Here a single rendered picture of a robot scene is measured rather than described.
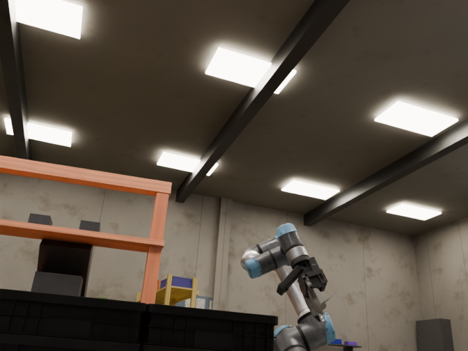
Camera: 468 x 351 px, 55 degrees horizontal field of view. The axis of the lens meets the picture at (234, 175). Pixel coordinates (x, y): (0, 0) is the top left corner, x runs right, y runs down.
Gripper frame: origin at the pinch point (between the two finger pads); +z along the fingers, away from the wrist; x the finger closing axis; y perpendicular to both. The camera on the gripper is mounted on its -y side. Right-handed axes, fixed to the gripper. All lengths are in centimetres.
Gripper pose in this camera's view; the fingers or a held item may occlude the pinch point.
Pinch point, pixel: (317, 315)
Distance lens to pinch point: 157.1
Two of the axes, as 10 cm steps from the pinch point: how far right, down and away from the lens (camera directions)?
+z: 3.0, 7.4, -6.1
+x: 0.0, 6.4, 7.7
